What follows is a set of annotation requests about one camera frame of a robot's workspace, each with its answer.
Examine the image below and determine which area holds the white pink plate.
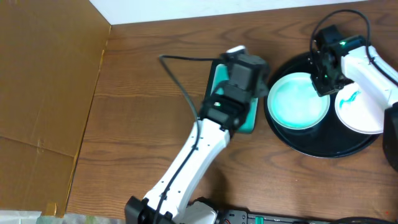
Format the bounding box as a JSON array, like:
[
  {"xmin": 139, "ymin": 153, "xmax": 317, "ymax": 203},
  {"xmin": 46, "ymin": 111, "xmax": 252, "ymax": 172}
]
[{"xmin": 335, "ymin": 83, "xmax": 391, "ymax": 134}]

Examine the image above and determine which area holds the round black serving tray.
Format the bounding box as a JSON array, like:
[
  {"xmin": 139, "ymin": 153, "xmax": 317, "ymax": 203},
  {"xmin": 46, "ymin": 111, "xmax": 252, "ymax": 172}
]
[{"xmin": 263, "ymin": 51, "xmax": 382, "ymax": 159}]

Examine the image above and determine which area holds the brown cardboard panel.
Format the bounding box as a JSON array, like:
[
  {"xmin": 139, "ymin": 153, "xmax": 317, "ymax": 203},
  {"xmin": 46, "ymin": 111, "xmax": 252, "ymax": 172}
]
[{"xmin": 1, "ymin": 0, "xmax": 111, "ymax": 217}]

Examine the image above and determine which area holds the mint green plate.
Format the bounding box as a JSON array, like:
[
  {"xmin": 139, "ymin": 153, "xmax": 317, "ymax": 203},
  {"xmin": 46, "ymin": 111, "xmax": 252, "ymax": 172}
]
[{"xmin": 266, "ymin": 72, "xmax": 331, "ymax": 130}]

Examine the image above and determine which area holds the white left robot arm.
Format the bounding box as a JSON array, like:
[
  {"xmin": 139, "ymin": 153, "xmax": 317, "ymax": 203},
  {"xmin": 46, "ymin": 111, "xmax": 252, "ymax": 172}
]
[{"xmin": 124, "ymin": 82, "xmax": 254, "ymax": 223}]

